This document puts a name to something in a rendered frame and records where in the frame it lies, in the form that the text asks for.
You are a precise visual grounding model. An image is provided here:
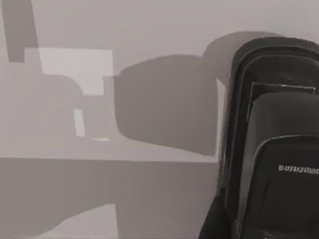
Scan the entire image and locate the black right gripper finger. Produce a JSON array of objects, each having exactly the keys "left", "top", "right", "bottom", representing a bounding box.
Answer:
[{"left": 198, "top": 193, "right": 235, "bottom": 239}]

